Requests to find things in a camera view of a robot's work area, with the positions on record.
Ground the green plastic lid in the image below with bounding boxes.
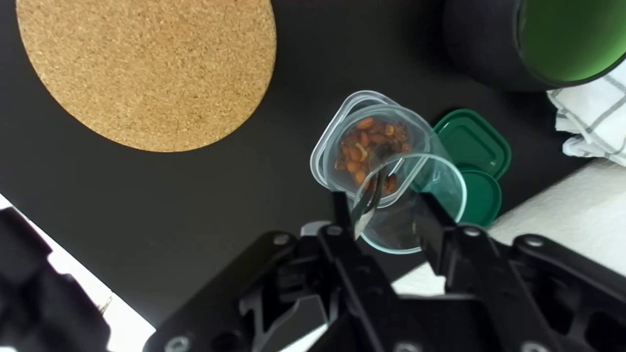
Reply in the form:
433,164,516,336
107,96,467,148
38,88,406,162
433,107,512,227

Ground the clear plastic food container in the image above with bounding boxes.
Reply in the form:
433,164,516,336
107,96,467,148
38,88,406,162
308,90,467,254

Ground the round cork coaster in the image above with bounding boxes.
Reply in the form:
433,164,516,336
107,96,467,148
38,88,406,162
15,0,277,152

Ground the metal spoon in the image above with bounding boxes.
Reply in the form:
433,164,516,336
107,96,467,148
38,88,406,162
349,156,408,238

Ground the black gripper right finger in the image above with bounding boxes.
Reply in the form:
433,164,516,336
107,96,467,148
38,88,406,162
416,193,626,352

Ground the black mug green inside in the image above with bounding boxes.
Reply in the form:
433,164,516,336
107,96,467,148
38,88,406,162
441,0,626,94

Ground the white checked cloth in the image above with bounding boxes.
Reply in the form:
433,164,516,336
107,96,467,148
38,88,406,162
545,60,626,166

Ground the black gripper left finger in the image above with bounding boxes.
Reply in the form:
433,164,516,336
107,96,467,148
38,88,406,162
142,193,418,352

